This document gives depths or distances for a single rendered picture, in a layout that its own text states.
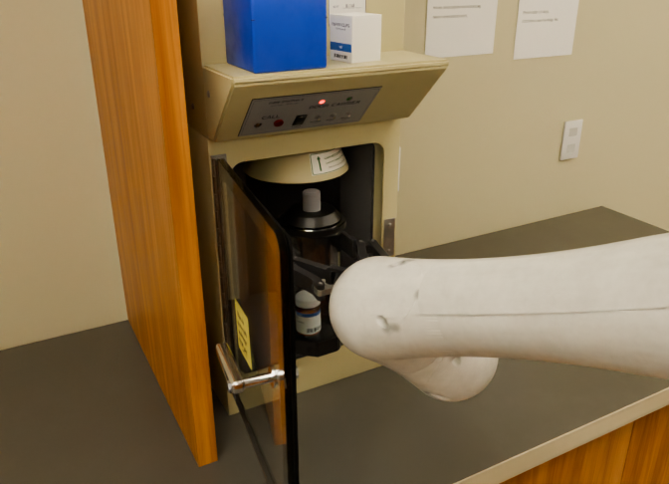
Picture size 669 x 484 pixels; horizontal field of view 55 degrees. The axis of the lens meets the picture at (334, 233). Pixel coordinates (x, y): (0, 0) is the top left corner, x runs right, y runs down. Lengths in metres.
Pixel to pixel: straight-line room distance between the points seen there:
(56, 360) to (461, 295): 0.94
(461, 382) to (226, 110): 0.43
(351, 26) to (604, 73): 1.26
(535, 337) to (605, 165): 1.65
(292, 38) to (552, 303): 0.46
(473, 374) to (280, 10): 0.47
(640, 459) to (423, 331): 0.91
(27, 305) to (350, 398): 0.67
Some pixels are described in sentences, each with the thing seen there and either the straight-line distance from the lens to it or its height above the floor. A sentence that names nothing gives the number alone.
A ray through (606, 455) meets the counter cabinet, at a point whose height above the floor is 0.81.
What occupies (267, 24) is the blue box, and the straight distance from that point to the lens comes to 0.80.
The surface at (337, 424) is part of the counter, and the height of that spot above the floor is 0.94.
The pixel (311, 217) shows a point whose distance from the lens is 0.97.
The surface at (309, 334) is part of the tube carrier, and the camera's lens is 1.05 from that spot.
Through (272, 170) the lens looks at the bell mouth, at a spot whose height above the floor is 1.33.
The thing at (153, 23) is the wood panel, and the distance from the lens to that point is 0.78.
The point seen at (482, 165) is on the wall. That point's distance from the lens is 1.79.
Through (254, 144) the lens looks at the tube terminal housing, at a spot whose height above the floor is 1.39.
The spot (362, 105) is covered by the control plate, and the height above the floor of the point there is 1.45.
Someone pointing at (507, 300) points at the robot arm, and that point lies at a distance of 0.54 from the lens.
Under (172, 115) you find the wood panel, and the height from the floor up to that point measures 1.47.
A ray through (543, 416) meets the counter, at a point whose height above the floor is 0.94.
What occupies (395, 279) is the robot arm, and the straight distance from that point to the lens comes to 0.61.
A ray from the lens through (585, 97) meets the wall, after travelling 2.01.
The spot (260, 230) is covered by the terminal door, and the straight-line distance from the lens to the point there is 0.69.
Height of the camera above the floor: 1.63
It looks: 23 degrees down
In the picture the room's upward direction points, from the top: straight up
